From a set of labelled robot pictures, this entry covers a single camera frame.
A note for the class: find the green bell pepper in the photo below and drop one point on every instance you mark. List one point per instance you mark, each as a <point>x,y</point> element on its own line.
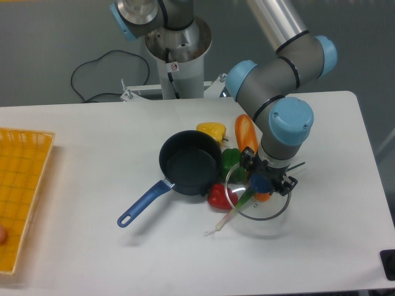
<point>231,157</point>

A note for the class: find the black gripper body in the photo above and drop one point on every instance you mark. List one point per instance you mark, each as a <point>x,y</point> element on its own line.
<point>263,177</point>

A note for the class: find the yellow bell pepper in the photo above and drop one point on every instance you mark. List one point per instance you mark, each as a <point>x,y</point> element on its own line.
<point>214,129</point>

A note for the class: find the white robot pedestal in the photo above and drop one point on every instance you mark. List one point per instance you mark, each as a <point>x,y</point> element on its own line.
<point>180,61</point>

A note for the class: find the dark saucepan with blue handle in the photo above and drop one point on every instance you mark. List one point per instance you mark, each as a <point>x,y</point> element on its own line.
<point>190,161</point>

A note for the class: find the orange bread loaf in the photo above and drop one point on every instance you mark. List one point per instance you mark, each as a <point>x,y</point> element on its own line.
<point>245,134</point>

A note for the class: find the green spring onion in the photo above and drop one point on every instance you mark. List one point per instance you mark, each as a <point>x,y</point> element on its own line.
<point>249,199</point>

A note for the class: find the red bell pepper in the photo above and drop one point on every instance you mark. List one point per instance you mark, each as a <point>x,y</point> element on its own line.
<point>222,197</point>

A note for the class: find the yellow woven basket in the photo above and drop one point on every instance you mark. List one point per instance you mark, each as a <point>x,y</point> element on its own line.
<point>24,157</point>

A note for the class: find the black device at table edge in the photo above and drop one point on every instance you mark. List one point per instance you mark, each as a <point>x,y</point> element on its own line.
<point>388,262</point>

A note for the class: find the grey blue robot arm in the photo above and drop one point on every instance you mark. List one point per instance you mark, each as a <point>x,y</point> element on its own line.
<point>264,93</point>

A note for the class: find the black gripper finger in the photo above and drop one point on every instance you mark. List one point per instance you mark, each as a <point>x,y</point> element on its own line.
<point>247,159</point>
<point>285,185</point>

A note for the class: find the glass lid with blue knob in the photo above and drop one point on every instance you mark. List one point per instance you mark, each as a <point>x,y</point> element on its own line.
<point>256,206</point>

